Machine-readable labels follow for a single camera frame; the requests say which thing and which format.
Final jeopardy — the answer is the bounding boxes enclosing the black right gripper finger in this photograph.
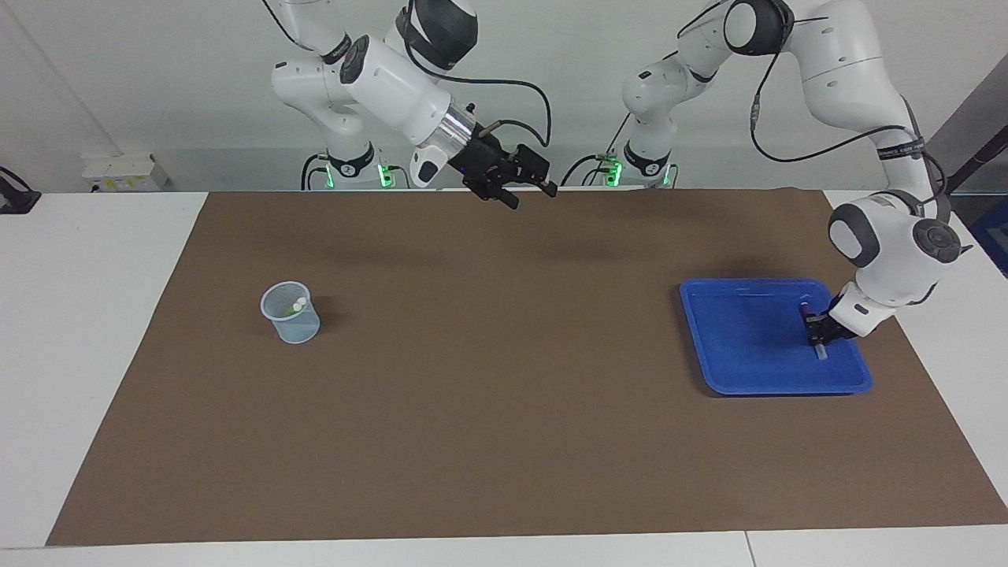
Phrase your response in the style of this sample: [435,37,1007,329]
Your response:
[472,177,521,211]
[510,143,559,198]

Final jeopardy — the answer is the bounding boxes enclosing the purple pen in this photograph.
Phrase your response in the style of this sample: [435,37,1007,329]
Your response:
[799,303,829,361]

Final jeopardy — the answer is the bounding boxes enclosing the blue plastic tray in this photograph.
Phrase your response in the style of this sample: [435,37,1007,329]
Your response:
[679,277,873,396]

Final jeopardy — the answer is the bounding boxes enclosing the blue crate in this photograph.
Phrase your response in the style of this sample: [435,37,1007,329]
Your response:
[969,197,1008,278]

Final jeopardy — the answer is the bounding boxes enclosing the brown table mat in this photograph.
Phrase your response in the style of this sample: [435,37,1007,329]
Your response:
[46,187,1008,547]

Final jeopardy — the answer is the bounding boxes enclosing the black stand pole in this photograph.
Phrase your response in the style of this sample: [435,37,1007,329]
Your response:
[937,126,1008,198]

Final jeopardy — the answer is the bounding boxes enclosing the translucent plastic cup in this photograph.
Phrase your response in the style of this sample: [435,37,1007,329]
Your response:
[260,280,322,345]

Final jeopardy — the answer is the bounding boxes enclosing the white power strip box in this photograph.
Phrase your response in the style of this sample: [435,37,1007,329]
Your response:
[82,154,169,194]

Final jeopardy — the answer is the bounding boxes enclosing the black left arm base cable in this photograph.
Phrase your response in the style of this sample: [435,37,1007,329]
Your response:
[561,110,635,187]

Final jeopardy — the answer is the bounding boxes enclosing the black clamp mount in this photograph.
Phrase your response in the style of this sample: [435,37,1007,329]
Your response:
[0,167,42,215]

